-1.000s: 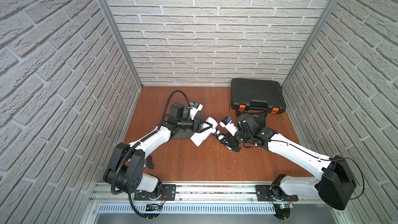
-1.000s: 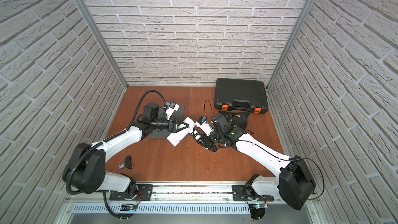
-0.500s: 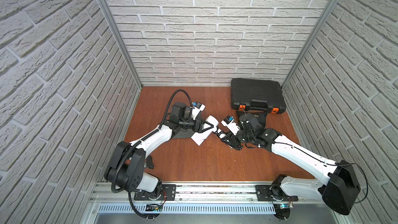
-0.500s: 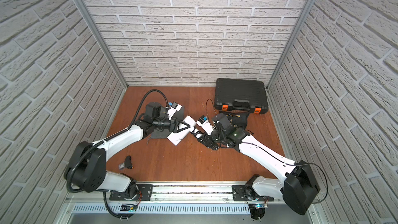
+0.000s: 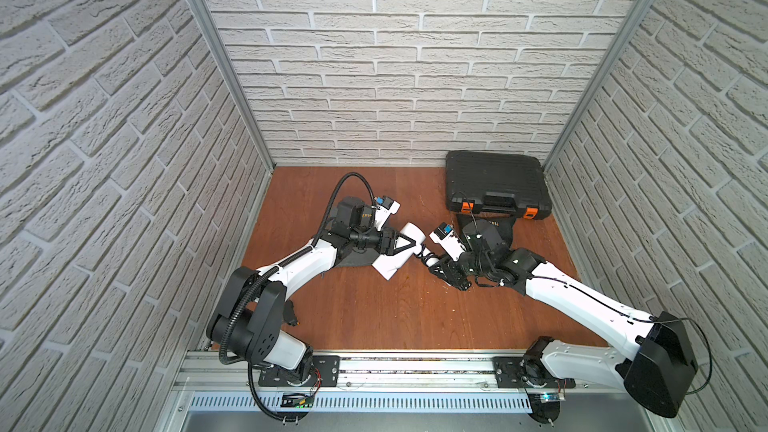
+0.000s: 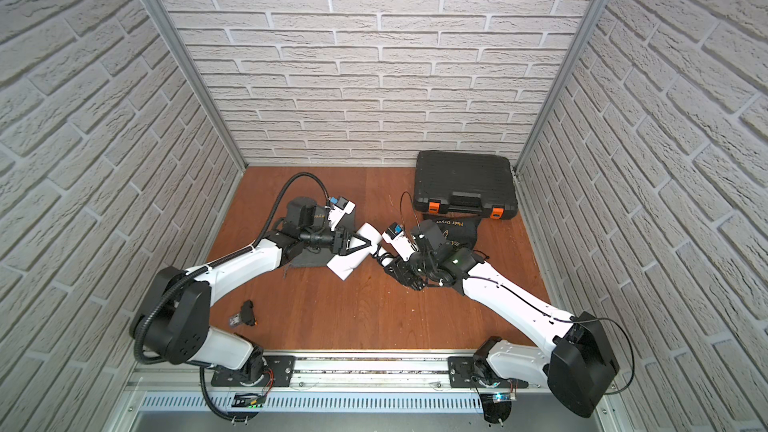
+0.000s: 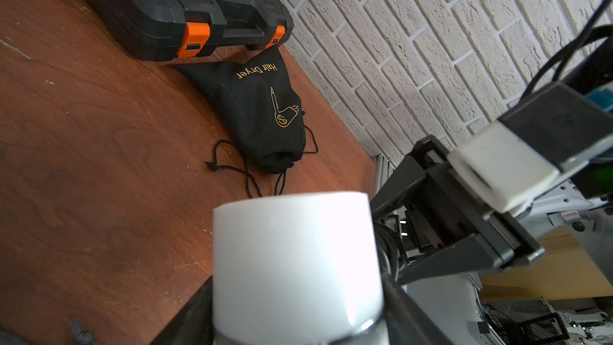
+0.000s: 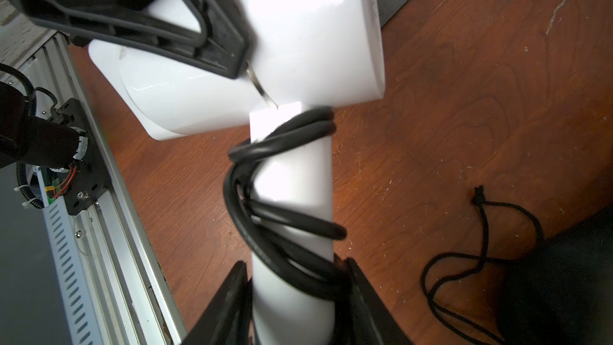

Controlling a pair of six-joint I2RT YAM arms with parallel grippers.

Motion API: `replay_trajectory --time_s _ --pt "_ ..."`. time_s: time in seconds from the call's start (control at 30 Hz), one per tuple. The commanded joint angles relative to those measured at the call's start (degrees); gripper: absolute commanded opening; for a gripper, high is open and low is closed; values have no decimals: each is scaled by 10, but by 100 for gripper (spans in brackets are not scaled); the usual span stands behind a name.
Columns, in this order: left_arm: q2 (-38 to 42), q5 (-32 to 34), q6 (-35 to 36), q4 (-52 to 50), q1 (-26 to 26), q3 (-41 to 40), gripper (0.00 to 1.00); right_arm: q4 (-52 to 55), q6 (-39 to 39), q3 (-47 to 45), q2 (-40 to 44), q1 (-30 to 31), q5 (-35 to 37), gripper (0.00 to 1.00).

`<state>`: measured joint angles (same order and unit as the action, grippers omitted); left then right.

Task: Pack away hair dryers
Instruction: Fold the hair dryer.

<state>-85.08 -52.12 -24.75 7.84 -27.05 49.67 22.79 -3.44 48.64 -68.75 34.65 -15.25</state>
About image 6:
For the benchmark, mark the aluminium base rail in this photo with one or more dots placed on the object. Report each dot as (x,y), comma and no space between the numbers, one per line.
(414,381)

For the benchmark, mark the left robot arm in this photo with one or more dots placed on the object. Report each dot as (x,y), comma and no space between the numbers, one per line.
(172,323)

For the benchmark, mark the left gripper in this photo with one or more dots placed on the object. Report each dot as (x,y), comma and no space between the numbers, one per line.
(339,240)

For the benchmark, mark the small black adapter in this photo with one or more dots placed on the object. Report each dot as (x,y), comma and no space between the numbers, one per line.
(244,317)

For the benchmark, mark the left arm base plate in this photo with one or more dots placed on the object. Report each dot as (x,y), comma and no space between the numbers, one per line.
(270,368)

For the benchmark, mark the grey drawstring bag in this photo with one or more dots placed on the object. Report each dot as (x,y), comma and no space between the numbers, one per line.
(309,224)

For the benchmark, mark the black plastic tool case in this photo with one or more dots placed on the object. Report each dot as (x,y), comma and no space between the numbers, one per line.
(458,182)

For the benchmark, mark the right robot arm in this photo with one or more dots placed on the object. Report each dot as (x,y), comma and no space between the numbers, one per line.
(575,359)

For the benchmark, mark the white hair dryer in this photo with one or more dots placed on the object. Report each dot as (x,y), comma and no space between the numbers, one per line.
(368,246)

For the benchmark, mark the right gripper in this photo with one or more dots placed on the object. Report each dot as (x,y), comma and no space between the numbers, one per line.
(400,272)

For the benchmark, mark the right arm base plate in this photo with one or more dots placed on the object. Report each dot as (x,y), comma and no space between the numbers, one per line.
(466,372)

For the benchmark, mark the black drawstring bag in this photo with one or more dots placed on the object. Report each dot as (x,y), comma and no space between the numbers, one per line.
(462,231)

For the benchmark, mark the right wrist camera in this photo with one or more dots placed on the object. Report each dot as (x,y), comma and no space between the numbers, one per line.
(396,236)

